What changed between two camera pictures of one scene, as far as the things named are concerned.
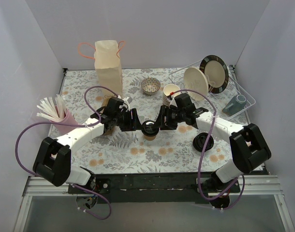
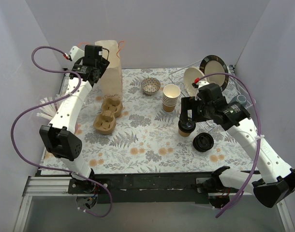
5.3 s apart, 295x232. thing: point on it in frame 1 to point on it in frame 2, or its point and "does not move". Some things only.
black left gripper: x=133 y=120 to x=103 y=64
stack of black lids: x=199 y=140 does not move
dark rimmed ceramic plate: x=217 y=72 does not move
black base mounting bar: x=154 y=188 does not move
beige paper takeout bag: x=109 y=68 does not move
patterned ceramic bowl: x=150 y=85 does not move
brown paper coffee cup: x=150 y=138 to x=184 y=134
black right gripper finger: x=163 y=121 to x=186 y=104
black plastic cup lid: x=150 y=127 to x=187 y=127
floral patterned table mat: x=157 y=125 does not move
